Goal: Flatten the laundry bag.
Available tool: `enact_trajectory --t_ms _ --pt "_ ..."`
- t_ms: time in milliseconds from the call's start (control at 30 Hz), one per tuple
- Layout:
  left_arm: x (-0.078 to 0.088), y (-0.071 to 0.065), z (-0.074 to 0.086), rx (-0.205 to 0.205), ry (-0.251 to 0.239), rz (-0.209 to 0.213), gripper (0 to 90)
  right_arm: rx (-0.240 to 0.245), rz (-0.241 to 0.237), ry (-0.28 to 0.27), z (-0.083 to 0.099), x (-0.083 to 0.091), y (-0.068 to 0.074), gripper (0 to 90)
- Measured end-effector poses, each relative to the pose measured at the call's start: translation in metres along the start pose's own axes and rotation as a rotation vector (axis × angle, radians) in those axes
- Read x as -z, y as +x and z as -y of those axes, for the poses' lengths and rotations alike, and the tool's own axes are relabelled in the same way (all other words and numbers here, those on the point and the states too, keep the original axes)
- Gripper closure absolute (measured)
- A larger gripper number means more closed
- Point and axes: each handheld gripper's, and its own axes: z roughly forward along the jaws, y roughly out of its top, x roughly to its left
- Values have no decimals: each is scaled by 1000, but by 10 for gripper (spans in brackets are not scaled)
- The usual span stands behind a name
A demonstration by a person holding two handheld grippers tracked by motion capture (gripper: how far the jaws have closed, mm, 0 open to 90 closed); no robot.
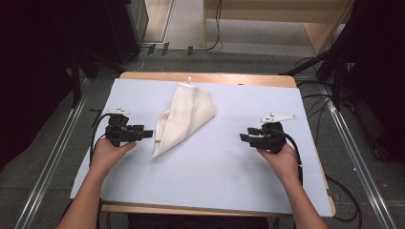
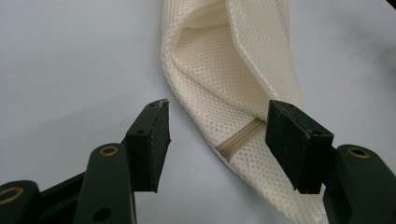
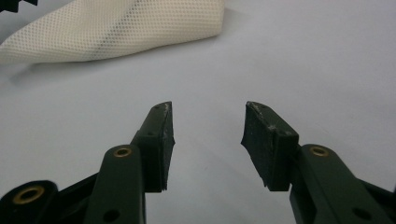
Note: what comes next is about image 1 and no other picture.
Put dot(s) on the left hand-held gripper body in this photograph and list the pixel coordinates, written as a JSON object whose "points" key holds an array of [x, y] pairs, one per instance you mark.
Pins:
{"points": [[118, 132]]}

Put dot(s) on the black cabinet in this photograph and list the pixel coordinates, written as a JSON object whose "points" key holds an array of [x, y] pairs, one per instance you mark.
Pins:
{"points": [[122, 28]]}

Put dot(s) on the light blue table sheet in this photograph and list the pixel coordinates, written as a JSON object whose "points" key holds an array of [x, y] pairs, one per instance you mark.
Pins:
{"points": [[216, 171]]}

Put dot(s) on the person's right hand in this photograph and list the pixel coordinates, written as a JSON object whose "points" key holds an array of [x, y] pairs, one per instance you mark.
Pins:
{"points": [[283, 163]]}

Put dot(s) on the metal floor rail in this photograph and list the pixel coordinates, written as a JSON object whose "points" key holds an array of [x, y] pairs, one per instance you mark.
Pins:
{"points": [[51, 165], [359, 165]]}

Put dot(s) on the person's left hand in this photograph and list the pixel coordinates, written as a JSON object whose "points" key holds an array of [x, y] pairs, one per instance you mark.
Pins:
{"points": [[106, 157]]}

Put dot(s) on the light wooden furniture frame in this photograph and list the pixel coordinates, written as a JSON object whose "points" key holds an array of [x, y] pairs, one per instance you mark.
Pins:
{"points": [[273, 12]]}

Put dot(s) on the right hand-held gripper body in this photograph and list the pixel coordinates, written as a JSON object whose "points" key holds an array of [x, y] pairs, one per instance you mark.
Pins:
{"points": [[271, 136]]}

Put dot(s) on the cream white towel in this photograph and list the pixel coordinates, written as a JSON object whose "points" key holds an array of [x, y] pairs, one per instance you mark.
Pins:
{"points": [[184, 116]]}

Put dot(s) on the black stand legs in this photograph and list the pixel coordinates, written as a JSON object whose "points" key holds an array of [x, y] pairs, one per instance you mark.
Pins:
{"points": [[76, 79], [331, 63]]}

